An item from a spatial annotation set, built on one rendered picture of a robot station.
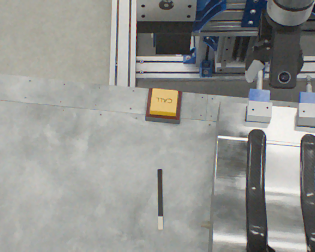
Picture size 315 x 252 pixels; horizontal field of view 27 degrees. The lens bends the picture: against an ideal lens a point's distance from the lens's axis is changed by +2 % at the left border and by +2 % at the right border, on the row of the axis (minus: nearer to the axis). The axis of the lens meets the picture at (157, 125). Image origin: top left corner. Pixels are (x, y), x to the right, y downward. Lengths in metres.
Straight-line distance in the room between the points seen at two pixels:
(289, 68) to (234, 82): 1.10
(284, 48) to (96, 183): 0.52
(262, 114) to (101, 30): 1.36
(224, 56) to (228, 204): 0.84
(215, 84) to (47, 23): 0.79
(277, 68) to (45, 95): 0.61
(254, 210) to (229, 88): 1.00
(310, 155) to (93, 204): 0.47
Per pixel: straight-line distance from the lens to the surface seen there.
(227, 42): 2.00
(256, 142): 1.39
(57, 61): 2.57
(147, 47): 2.33
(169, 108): 1.47
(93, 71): 2.53
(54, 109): 1.52
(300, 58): 1.24
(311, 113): 1.40
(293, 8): 1.11
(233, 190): 1.33
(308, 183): 1.38
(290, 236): 1.27
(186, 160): 1.45
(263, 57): 1.23
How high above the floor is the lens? 2.10
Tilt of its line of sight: 61 degrees down
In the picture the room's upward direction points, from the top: 2 degrees clockwise
